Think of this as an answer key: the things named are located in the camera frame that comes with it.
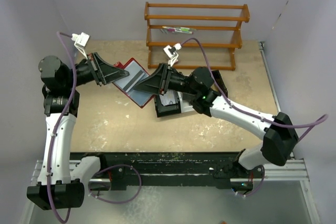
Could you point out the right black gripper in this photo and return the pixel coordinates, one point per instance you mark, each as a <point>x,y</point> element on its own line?
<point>158,82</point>

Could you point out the red leather card holder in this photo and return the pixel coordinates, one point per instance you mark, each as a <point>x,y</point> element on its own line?
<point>143,102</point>

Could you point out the bundle of coloured pens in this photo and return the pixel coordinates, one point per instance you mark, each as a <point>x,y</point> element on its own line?
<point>181,30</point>

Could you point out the grey card in tray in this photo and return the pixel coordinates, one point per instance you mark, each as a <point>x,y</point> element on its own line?
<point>168,98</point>

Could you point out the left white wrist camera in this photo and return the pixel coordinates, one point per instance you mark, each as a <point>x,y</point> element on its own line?
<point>80,42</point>

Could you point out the aluminium frame rail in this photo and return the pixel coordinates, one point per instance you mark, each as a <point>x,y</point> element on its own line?
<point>294,170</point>

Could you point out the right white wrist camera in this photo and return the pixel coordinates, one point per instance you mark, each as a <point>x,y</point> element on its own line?
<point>172,53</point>

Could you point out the black and white organiser tray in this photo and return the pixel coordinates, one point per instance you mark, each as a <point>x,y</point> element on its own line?
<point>182,106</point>

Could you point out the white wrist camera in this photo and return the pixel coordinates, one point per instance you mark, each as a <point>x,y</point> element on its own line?
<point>172,53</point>
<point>80,42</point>

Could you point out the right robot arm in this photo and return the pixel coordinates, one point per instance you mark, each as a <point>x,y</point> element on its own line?
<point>275,131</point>

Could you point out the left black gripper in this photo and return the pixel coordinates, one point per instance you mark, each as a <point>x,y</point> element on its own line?
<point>104,73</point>

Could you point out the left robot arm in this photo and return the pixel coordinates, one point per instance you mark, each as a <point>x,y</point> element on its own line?
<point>58,186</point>

